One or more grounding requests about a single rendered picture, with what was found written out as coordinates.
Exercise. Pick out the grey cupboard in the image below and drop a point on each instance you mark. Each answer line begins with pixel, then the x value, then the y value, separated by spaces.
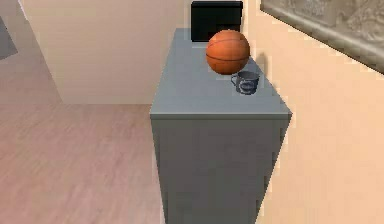
pixel 213 143

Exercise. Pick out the blue patterned mug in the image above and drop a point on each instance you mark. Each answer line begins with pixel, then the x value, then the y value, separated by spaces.
pixel 247 83

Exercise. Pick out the orange basketball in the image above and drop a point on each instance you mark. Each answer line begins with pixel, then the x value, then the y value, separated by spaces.
pixel 227 52

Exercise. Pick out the black box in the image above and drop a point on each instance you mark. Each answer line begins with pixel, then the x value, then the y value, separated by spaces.
pixel 213 18

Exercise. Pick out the framed grey wall picture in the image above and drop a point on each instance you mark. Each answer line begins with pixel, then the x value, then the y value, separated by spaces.
pixel 336 23

